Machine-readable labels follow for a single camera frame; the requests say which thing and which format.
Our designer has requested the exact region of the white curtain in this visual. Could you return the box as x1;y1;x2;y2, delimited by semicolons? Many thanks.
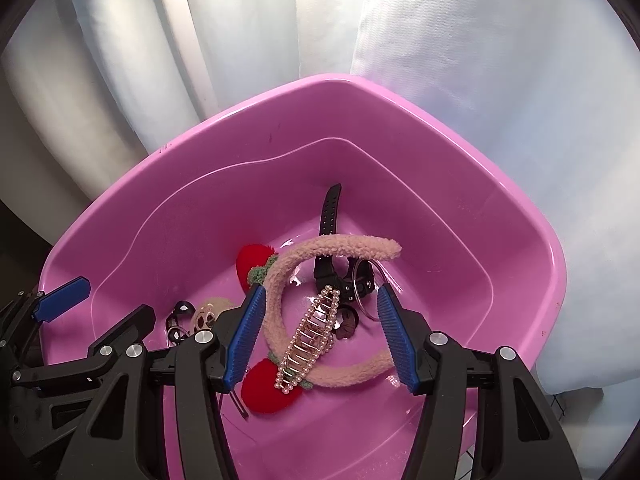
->
0;0;640;396

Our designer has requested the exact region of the pink strawberry headband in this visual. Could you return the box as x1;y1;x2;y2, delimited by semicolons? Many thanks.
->
236;235;403;413

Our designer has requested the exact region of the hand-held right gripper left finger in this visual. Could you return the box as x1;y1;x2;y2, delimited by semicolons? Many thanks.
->
60;284;268;480

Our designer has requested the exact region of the black wristwatch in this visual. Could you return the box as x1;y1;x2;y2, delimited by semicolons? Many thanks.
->
312;183;376;306

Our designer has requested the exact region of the pearl hair claw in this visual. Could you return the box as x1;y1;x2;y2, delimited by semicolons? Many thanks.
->
273;285;342;395

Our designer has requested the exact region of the black printed strap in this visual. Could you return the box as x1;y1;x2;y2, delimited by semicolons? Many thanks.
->
167;301;196;346

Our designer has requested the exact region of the dark hair tie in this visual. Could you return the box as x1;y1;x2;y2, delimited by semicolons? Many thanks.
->
334;305;361;342

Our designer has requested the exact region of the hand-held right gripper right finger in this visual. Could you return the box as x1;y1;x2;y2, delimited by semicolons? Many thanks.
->
376;285;583;480

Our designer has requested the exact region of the plain silver bangle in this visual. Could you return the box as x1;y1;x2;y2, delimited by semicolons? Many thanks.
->
351;259;388;321

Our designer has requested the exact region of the black metal hair clip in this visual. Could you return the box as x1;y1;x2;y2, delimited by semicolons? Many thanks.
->
227;390;250;420

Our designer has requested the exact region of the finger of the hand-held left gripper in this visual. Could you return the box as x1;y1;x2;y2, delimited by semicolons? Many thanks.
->
10;305;157;387
30;276;92;322

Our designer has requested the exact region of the pink plastic basin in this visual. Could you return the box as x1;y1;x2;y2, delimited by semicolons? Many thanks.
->
39;73;567;480

